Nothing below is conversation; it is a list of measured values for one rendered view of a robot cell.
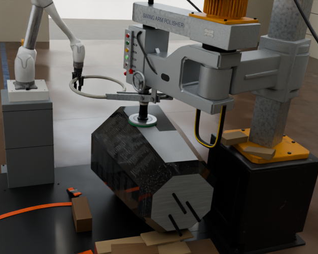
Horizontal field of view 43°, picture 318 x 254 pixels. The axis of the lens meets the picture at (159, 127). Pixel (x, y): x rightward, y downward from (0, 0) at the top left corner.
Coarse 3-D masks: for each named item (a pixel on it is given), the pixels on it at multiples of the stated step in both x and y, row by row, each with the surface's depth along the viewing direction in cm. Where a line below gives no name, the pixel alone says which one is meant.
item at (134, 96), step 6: (108, 96) 326; (114, 96) 319; (120, 96) 313; (126, 96) 306; (132, 96) 300; (138, 96) 294; (144, 96) 288; (150, 96) 283; (162, 96) 282; (168, 96) 285
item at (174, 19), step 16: (144, 16) 263; (160, 16) 251; (176, 16) 240; (176, 32) 243; (192, 32) 230; (208, 32) 220; (224, 32) 212; (240, 32) 214; (256, 32) 223; (208, 48) 226; (224, 48) 214; (240, 48) 219
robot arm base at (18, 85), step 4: (16, 84) 336; (20, 84) 334; (24, 84) 334; (28, 84) 335; (32, 84) 339; (16, 88) 331; (20, 88) 333; (24, 88) 335; (28, 88) 336; (32, 88) 337; (36, 88) 338
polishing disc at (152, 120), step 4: (132, 116) 308; (136, 116) 308; (148, 116) 310; (152, 116) 311; (132, 120) 300; (136, 120) 301; (140, 120) 301; (144, 120) 302; (148, 120) 303; (152, 120) 303; (156, 120) 306; (140, 124) 296; (144, 124) 296; (148, 124) 297
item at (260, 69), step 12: (264, 48) 268; (252, 60) 243; (264, 60) 250; (276, 60) 258; (288, 60) 260; (300, 60) 262; (240, 72) 239; (252, 72) 247; (264, 72) 254; (276, 72) 261; (300, 72) 266; (240, 84) 243; (252, 84) 251; (264, 84) 259; (276, 84) 267; (300, 84) 272
